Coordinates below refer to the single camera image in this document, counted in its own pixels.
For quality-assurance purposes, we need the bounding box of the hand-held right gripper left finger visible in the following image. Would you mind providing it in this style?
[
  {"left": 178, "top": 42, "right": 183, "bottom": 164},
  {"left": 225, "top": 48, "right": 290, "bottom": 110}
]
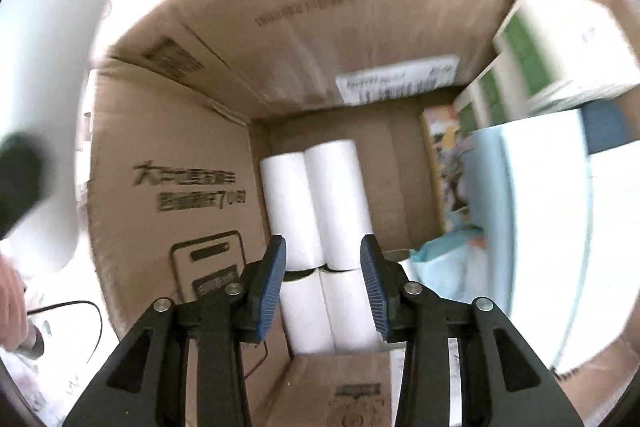
[{"left": 62, "top": 234, "right": 288, "bottom": 427}]

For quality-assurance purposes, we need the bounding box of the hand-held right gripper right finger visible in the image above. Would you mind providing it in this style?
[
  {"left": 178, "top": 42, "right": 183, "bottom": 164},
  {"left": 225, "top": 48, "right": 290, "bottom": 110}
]
[{"left": 360, "top": 234, "right": 586, "bottom": 427}]

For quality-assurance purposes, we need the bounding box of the stack of white rolls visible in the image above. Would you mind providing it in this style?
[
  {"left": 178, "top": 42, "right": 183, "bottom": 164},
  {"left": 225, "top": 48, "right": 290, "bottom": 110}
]
[{"left": 259, "top": 139, "right": 416, "bottom": 355}]

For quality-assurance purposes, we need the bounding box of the brown cardboard box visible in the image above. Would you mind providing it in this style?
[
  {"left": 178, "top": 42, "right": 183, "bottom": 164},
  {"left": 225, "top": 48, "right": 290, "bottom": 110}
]
[{"left": 75, "top": 0, "right": 640, "bottom": 427}]

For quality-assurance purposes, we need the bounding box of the person's left hand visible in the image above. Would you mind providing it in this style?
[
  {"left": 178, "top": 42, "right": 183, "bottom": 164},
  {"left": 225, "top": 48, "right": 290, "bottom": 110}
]
[{"left": 0, "top": 257, "right": 29, "bottom": 351}]

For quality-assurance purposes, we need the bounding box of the light blue tissue pack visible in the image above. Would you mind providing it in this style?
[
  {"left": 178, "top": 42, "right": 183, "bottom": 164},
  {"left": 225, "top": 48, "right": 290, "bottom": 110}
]
[{"left": 410, "top": 226, "right": 490, "bottom": 305}]

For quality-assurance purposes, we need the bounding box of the colourful printed packet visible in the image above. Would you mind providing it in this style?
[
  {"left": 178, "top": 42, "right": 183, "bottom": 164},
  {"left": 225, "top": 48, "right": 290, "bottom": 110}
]
[{"left": 420, "top": 104, "right": 475, "bottom": 230}]

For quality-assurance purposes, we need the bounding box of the light blue box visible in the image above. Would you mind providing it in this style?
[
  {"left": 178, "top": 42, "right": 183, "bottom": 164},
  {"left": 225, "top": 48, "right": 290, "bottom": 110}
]
[{"left": 460, "top": 108, "right": 592, "bottom": 370}]

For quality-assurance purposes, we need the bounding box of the small green white box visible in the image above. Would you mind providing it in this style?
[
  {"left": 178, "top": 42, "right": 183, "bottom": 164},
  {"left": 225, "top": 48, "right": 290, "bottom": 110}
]
[{"left": 454, "top": 57, "right": 532, "bottom": 130}]

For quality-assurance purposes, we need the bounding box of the white flat box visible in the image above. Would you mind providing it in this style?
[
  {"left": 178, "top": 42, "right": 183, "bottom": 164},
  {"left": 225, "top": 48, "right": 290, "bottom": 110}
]
[{"left": 589, "top": 146, "right": 640, "bottom": 375}]

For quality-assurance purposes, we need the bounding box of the dark blue item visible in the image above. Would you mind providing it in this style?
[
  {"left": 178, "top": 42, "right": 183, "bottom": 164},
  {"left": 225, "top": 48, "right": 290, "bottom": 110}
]
[{"left": 581, "top": 98, "right": 635, "bottom": 154}]

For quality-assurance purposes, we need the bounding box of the large green white box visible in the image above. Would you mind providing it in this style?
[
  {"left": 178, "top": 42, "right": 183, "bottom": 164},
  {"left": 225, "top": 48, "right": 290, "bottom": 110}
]
[{"left": 492, "top": 0, "right": 640, "bottom": 110}]

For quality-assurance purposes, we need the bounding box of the black cable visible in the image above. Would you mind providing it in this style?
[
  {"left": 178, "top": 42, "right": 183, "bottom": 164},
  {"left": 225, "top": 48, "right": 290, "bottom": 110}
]
[{"left": 17, "top": 301, "right": 104, "bottom": 365}]

